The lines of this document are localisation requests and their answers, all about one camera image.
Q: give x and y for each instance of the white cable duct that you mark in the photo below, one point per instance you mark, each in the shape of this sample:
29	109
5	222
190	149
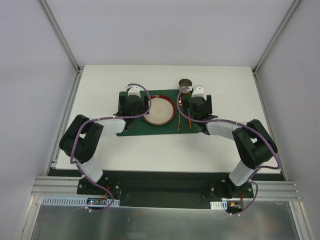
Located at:
219	205
70	201

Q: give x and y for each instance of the copper spoon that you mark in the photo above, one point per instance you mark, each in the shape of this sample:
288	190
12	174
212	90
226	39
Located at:
180	104

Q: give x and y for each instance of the left white cable duct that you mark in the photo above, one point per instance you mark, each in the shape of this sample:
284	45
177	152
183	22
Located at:
70	201

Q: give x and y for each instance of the aluminium frame post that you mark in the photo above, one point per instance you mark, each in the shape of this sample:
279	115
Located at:
59	34
277	34

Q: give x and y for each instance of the green placemat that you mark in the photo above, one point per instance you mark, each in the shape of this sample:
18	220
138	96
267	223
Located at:
141	128

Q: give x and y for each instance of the left aluminium frame post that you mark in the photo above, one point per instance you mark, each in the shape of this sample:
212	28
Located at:
59	34

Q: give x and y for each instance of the right aluminium frame post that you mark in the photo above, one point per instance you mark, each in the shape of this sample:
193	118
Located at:
277	34

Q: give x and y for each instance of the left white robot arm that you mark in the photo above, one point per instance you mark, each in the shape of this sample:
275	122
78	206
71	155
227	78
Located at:
81	139

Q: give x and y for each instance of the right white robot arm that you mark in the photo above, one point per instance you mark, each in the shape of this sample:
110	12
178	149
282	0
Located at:
254	144

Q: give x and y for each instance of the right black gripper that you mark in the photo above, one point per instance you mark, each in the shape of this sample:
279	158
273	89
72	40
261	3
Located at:
209	101

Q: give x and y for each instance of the aluminium front rail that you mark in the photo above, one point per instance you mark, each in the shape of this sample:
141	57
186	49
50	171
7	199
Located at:
286	191

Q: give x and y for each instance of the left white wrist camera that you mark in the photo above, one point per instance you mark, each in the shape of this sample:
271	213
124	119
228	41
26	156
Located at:
133	90

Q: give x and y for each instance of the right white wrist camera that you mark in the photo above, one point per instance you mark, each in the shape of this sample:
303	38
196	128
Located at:
197	91

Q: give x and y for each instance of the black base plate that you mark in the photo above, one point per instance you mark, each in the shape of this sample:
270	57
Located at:
179	190

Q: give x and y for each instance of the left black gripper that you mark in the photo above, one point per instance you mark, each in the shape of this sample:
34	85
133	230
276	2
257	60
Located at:
146	103

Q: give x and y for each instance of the right white cable duct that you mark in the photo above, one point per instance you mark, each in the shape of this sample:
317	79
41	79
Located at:
219	205

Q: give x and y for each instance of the orange knife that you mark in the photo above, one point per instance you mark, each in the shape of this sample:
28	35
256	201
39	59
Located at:
189	120

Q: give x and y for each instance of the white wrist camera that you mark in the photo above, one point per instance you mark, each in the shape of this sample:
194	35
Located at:
133	90
197	91

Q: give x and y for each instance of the steel cup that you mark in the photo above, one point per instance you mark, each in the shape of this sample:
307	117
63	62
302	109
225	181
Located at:
185	87

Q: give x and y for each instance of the red rimmed beige plate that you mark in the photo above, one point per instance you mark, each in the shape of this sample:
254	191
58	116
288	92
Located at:
162	111

